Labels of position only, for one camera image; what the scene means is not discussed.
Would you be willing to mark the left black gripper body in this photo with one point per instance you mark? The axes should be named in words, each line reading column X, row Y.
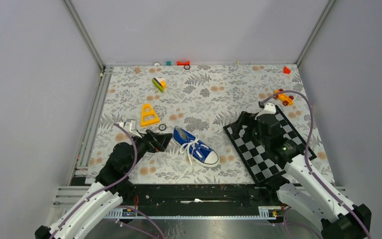
column 143, row 145

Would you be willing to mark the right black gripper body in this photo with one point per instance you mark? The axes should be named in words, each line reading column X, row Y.
column 261, row 139

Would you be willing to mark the white shoelace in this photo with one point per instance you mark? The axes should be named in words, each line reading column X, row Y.
column 191, row 149

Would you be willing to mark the blue canvas sneaker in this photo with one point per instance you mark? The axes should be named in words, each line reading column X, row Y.
column 209, row 158

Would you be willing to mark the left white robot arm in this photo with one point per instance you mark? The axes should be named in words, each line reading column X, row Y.
column 110, row 188

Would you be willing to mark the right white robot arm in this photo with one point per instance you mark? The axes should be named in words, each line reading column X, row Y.
column 303, row 188

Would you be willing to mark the yellow plastic triangle toy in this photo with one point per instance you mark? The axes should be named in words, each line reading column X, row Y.
column 148, row 116

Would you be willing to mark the orange toy car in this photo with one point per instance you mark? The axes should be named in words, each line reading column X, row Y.
column 287, row 100

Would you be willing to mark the black white chessboard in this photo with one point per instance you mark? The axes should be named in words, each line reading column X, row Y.
column 262, row 164

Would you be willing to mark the floral patterned mat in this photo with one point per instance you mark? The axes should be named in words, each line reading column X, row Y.
column 200, row 100

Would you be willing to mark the stacked toy bricks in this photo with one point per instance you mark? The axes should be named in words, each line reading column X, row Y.
column 159, row 83

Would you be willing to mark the red triangular block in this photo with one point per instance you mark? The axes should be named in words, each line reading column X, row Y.
column 286, row 70

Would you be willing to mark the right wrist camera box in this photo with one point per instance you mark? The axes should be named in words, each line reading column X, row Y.
column 269, row 109

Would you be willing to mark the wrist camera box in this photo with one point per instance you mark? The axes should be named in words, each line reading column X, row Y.
column 269, row 109
column 130, row 126

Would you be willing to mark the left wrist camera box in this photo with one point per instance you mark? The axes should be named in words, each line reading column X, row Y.
column 130, row 126

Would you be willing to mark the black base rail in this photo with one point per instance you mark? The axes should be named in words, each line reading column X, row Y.
column 201, row 200

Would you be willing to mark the red block at wall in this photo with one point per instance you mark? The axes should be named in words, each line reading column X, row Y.
column 181, row 63

